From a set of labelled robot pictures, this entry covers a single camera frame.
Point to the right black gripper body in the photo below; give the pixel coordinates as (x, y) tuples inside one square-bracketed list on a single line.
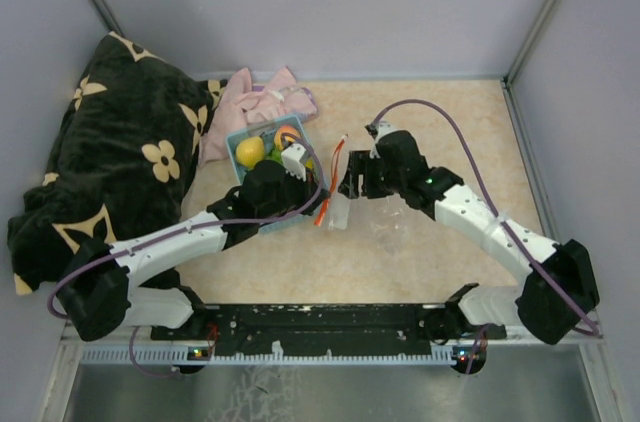
[(377, 179)]

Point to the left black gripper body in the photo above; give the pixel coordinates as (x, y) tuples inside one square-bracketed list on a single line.
[(296, 194)]

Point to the green grape bunch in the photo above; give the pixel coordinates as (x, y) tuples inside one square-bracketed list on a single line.
[(274, 155)]

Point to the clear zip top bag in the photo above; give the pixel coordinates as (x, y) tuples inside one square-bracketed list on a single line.
[(383, 222)]

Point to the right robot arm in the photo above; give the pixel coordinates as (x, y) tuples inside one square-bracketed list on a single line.
[(555, 282)]

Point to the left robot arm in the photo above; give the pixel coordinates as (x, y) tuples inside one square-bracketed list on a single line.
[(106, 285)]

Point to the yellow pear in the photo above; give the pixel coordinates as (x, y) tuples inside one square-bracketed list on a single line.
[(250, 152)]

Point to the orange peach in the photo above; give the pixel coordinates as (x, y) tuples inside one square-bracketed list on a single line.
[(284, 136)]

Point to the light blue plastic basket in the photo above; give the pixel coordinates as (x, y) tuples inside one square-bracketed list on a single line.
[(266, 131)]

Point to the pink cloth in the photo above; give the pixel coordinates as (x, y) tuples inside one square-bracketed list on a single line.
[(242, 103)]

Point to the black floral plush blanket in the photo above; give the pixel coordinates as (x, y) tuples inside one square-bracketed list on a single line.
[(122, 162)]

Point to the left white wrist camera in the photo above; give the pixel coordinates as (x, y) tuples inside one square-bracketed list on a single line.
[(294, 160)]

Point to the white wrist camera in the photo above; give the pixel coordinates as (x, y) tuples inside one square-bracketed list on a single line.
[(380, 129), (294, 160)]

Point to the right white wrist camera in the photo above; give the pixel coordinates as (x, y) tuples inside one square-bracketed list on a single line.
[(380, 129)]

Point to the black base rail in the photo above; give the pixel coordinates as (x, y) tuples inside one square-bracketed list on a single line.
[(341, 330)]

